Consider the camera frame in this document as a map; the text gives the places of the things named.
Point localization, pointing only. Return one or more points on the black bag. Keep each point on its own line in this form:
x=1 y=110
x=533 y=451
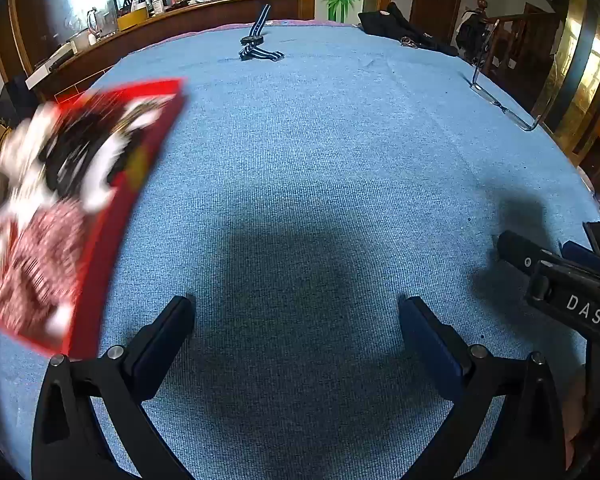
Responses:
x=395 y=22

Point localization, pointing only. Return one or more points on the yellow box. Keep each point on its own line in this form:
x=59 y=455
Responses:
x=131 y=19

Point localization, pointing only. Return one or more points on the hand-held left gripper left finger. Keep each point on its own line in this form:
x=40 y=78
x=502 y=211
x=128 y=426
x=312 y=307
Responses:
x=164 y=341

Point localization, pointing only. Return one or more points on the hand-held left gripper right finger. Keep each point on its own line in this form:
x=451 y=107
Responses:
x=430 y=346

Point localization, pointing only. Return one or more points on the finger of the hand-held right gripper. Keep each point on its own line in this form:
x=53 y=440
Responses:
x=592 y=245
x=517 y=255

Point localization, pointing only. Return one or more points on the dark backpack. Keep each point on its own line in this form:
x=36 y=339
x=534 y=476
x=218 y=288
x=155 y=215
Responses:
x=467 y=30

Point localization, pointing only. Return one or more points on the gold door frame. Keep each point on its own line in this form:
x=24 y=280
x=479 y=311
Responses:
x=580 y=75

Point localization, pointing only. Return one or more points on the flat white box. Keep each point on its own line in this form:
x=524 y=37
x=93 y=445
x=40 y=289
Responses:
x=50 y=67

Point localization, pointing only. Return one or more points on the wooden counter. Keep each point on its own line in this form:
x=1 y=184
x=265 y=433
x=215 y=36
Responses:
x=145 y=40

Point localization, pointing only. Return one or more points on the red-bordered white tray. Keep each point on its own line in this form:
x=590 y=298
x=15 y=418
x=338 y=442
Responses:
x=107 y=240

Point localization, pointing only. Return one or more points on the wooden stair railing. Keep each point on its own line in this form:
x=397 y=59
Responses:
x=517 y=40

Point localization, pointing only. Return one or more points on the person's right hand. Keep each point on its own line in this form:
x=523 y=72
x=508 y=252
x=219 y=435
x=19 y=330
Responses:
x=575 y=410

